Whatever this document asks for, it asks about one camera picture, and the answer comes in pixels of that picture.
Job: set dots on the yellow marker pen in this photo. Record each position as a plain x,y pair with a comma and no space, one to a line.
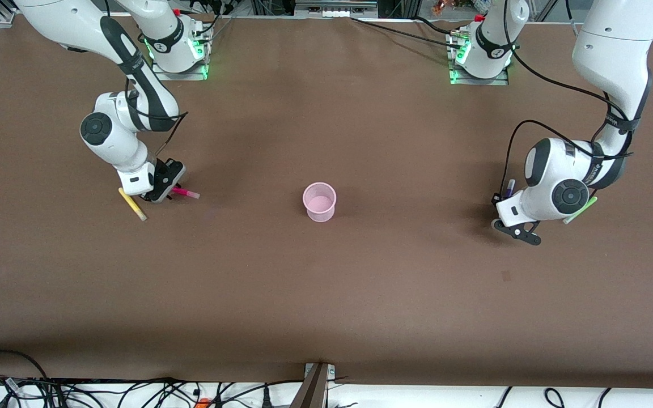
132,204

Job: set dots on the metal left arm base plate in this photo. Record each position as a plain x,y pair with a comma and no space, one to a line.
502,81

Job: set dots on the grey power strip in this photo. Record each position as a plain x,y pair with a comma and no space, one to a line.
335,8

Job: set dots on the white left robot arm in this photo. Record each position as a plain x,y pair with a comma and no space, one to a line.
615,51

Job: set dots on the white lower shelf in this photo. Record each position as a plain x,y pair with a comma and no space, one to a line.
445,398

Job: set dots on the green marker pen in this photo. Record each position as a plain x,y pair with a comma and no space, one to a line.
576,214

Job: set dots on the purple marker pen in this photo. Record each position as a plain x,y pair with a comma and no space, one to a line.
510,187

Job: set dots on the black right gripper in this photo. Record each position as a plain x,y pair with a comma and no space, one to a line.
164,177

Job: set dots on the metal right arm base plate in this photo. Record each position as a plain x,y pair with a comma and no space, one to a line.
190,73

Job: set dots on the orange connector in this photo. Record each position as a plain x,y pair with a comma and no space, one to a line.
203,403

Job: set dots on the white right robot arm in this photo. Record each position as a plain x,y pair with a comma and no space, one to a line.
66,22

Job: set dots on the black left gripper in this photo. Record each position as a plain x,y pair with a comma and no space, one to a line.
494,201

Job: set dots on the pink pen holder cup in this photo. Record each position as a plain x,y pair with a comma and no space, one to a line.
319,212

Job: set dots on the pink marker pen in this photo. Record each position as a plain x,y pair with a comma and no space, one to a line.
187,194

